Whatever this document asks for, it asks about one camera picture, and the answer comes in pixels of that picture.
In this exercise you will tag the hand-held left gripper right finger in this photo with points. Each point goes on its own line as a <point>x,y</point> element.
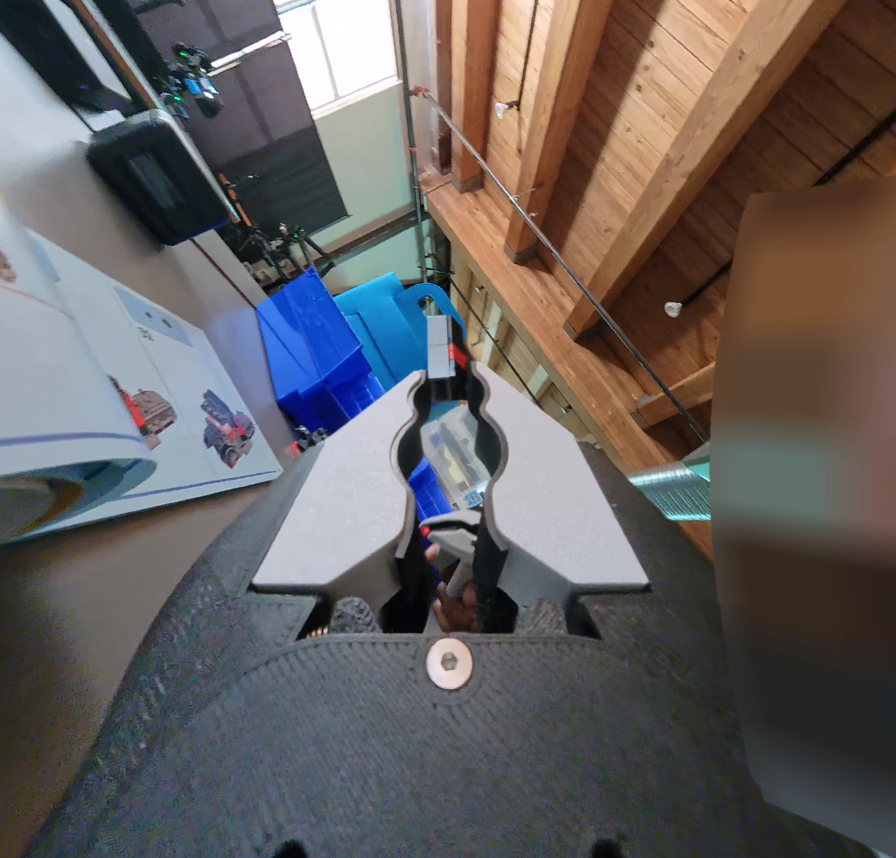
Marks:
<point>560,522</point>

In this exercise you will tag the grey desk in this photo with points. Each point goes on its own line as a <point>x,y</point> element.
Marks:
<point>105,627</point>

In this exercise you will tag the small grey red brick assembly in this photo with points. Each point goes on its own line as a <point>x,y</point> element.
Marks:
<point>439,354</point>

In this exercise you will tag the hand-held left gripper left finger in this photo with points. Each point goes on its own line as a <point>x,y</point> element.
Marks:
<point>329,522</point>

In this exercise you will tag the person's right hand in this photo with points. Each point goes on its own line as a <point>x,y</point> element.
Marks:
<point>455,609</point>

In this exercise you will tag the clear plastic organizer box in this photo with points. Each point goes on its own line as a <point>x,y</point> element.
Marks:
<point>451,452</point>

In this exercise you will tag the silver ventilation duct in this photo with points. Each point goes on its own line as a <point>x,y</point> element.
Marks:
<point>672,490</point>

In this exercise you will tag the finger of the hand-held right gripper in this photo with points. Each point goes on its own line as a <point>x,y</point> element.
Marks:
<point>455,532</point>

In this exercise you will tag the blue plastic bin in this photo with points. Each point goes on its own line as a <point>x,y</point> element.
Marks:
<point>308,340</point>

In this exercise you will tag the brick instruction booklet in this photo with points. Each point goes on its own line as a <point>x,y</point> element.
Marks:
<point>105,382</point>

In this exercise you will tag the blue felt bag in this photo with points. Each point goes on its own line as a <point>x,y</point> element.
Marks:
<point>392,326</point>

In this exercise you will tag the black curtain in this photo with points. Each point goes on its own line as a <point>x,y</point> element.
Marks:
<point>280,158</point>

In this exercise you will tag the toy brick vehicle model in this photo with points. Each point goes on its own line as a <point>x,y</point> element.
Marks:
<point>308,441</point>

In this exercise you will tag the steel ceiling pipe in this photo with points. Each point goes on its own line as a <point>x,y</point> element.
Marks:
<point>630,349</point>

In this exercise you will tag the black hard case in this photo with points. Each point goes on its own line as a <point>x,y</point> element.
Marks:
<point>154,179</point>

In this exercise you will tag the black device with green lights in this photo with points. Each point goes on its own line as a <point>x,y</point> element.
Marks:
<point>199,88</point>

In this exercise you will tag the bright window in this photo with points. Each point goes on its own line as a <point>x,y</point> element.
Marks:
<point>336,32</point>

